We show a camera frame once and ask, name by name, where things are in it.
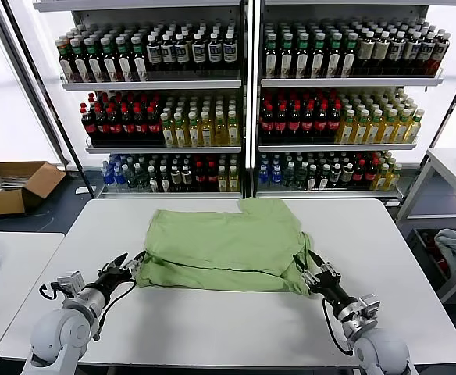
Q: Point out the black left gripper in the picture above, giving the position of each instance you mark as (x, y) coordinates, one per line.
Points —
(111, 280)

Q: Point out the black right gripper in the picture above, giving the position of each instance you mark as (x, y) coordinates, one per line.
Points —
(333, 293)

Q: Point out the light green polo shirt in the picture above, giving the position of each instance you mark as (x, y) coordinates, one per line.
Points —
(220, 242)

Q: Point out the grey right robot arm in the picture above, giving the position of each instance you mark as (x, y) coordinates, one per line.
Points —
(384, 351)

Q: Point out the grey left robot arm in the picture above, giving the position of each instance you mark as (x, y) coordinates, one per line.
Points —
(64, 332)

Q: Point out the white paper scrap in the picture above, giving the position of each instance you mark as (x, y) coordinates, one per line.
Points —
(81, 190)

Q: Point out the clear green soda bottle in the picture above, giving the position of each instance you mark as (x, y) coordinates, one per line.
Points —
(131, 177)
(301, 177)
(142, 179)
(289, 177)

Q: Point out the blue water bottle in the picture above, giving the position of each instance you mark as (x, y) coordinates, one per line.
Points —
(107, 176)
(264, 177)
(276, 177)
(119, 176)

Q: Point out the dark drink bottle white cap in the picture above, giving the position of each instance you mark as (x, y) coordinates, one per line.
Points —
(312, 179)
(165, 180)
(154, 181)
(335, 177)
(324, 179)
(187, 179)
(176, 179)
(347, 177)

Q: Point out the cola bottle red cap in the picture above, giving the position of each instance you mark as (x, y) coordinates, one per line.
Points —
(370, 177)
(200, 179)
(115, 128)
(141, 128)
(296, 125)
(358, 177)
(268, 125)
(102, 128)
(128, 128)
(309, 125)
(89, 127)
(154, 128)
(211, 179)
(282, 125)
(323, 125)
(335, 124)

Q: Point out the red crumpled cloth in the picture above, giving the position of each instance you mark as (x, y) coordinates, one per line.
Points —
(442, 262)

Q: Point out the brown cardboard box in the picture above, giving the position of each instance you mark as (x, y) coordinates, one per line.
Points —
(1, 203)

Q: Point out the pale grey crumpled cloth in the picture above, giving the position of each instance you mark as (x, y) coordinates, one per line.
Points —
(454, 246)

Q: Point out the grey metal parts bundle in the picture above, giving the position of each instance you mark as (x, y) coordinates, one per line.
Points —
(9, 183)

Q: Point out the grey metal shelf rack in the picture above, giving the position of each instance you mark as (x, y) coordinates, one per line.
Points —
(349, 83)
(154, 85)

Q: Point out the dark tea bottle green cap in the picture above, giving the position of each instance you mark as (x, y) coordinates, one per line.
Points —
(349, 58)
(109, 62)
(66, 62)
(271, 58)
(286, 58)
(94, 62)
(318, 58)
(125, 61)
(333, 58)
(302, 58)
(80, 62)
(140, 61)

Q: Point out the dark drink bottle blue label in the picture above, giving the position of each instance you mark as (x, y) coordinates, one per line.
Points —
(198, 52)
(168, 52)
(154, 52)
(214, 51)
(181, 52)
(229, 51)

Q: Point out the dark drink bottle beige label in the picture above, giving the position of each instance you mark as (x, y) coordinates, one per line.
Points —
(426, 52)
(381, 52)
(396, 52)
(365, 52)
(411, 52)
(440, 54)

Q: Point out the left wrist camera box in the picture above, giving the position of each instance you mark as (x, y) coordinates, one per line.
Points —
(72, 282)

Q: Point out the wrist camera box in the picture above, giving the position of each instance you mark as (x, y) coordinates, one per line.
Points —
(369, 306)
(72, 282)

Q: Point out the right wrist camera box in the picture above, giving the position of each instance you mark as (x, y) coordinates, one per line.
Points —
(369, 306)

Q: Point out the white metal frame table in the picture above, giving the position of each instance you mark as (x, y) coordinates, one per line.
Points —
(446, 164)

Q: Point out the grey slanted frame post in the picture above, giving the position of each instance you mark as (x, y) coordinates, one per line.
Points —
(40, 113)

